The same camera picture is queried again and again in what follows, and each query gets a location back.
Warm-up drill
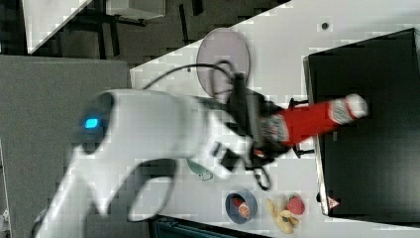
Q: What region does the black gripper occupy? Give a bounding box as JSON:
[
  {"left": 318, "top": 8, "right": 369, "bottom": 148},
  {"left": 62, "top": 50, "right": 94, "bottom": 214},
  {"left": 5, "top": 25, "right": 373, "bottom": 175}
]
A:
[{"left": 227, "top": 73, "right": 290, "bottom": 166}]

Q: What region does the red ketchup bottle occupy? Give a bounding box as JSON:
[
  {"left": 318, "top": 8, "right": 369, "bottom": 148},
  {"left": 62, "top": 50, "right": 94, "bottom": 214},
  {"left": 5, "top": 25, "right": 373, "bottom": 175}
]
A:
[{"left": 261, "top": 94, "right": 368, "bottom": 147}]

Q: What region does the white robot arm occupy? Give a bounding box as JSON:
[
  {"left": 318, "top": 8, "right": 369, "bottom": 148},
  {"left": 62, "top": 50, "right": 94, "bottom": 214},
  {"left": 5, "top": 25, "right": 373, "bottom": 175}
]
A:
[{"left": 32, "top": 73, "right": 288, "bottom": 238}]

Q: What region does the black toaster oven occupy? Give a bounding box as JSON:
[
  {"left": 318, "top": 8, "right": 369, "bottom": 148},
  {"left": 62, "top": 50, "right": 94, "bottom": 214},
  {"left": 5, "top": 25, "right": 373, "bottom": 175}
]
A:
[{"left": 303, "top": 28, "right": 420, "bottom": 227}]

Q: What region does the grey round plate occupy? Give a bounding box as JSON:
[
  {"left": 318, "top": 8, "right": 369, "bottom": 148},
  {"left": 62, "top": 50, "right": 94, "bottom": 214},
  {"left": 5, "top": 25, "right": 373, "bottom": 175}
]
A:
[{"left": 196, "top": 28, "right": 251, "bottom": 103}]

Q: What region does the green measuring cup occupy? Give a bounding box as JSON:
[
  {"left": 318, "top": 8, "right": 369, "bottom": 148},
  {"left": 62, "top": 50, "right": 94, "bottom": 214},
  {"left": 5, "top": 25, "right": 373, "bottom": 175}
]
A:
[{"left": 186, "top": 160, "right": 213, "bottom": 181}]

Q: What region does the blue small bowl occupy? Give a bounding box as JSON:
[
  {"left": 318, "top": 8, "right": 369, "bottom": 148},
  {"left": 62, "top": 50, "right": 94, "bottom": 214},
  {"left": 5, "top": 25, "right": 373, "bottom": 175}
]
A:
[{"left": 225, "top": 189, "right": 258, "bottom": 224}]

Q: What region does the toy orange slice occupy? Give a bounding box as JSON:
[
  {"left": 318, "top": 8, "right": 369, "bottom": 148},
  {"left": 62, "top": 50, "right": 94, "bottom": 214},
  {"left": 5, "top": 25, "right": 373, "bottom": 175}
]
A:
[{"left": 238, "top": 202, "right": 250, "bottom": 219}]

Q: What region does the toy strawberry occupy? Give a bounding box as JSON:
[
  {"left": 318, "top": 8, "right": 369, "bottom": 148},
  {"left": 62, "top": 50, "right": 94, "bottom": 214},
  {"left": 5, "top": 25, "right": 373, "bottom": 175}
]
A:
[{"left": 286, "top": 196, "right": 305, "bottom": 215}]

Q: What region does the toy peeled banana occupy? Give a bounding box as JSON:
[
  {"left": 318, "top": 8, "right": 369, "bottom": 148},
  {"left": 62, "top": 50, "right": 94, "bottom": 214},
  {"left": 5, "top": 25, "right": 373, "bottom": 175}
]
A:
[{"left": 265, "top": 198, "right": 299, "bottom": 234}]

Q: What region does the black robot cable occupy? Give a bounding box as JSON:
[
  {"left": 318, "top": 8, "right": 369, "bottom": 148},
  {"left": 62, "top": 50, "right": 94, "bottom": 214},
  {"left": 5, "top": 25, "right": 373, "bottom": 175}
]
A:
[{"left": 142, "top": 59, "right": 272, "bottom": 192}]

